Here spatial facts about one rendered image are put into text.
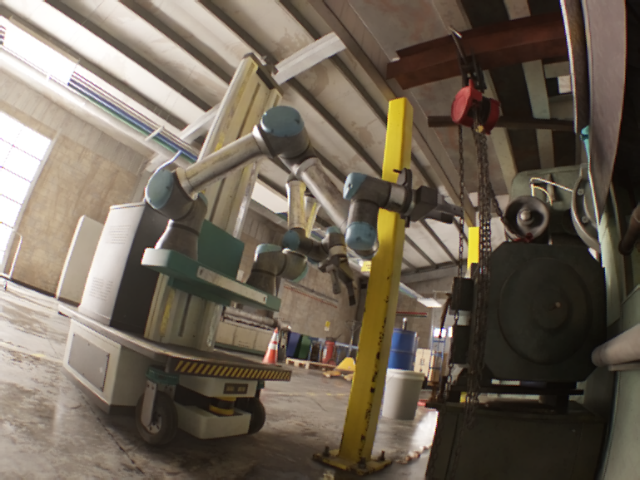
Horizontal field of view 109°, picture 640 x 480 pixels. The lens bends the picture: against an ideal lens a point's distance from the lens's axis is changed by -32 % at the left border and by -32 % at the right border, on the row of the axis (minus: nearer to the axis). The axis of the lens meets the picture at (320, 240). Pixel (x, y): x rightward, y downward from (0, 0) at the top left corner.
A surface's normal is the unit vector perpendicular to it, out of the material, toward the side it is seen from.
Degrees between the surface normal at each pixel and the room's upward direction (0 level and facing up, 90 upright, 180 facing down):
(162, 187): 94
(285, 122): 84
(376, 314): 90
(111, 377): 90
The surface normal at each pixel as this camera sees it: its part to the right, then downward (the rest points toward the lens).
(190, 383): -0.43, -0.36
